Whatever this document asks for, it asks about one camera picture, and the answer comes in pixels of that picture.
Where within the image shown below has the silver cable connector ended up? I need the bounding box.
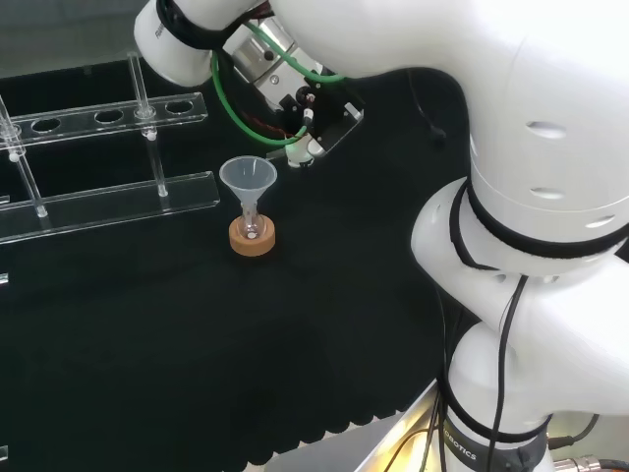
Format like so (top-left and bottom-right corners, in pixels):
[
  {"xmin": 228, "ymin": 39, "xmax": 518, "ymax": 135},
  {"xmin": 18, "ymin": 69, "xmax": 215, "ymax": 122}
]
[{"xmin": 553, "ymin": 454, "xmax": 629, "ymax": 472}]

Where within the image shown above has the black bench cloth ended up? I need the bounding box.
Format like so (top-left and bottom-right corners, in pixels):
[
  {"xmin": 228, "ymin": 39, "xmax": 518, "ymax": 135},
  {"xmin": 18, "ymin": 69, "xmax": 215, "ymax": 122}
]
[{"xmin": 0, "ymin": 58, "xmax": 481, "ymax": 472}]

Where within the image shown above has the cork ring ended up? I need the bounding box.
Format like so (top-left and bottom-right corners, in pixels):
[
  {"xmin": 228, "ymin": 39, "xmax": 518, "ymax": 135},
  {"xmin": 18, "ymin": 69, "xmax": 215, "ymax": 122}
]
[{"xmin": 228, "ymin": 218, "xmax": 276, "ymax": 258}]

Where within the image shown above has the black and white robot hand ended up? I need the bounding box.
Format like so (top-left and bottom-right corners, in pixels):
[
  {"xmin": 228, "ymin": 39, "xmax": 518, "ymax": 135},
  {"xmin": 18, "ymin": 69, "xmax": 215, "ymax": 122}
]
[{"xmin": 230, "ymin": 19, "xmax": 367, "ymax": 169}]

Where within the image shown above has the thin black cable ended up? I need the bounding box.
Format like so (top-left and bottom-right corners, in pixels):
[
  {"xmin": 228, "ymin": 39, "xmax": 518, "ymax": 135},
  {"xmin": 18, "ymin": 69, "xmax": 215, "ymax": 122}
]
[{"xmin": 547, "ymin": 414, "xmax": 601, "ymax": 449}]

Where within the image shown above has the glass round-bottom flask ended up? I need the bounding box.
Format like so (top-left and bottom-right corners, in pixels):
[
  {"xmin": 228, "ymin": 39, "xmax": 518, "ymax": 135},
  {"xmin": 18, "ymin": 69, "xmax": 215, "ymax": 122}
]
[{"xmin": 234, "ymin": 204, "xmax": 267, "ymax": 243}]

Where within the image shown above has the clear funnel stand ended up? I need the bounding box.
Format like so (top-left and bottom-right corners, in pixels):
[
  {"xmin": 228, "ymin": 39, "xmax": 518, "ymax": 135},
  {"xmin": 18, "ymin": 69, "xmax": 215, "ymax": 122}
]
[{"xmin": 0, "ymin": 51, "xmax": 221, "ymax": 246}]

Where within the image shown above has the clear plastic funnel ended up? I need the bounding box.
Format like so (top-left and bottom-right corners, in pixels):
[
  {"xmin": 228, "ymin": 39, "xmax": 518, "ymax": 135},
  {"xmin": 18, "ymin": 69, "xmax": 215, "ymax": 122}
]
[{"xmin": 218, "ymin": 155, "xmax": 279, "ymax": 222}]

